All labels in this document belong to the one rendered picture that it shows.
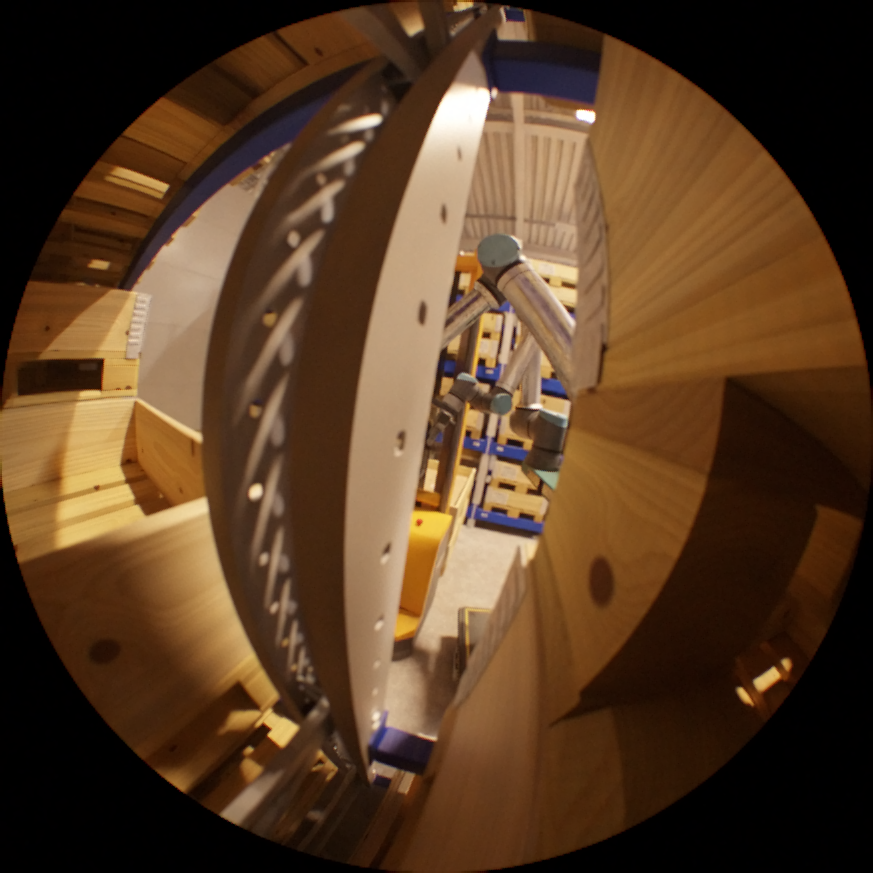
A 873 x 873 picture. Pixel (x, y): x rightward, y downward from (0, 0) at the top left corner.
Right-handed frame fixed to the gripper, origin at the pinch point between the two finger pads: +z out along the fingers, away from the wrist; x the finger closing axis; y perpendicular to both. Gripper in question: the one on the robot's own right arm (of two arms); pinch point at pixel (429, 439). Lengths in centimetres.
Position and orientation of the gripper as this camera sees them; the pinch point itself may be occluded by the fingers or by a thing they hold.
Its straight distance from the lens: 115.5
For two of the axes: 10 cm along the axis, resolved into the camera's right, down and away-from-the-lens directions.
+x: -1.1, -0.6, 9.9
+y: 8.4, 5.3, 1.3
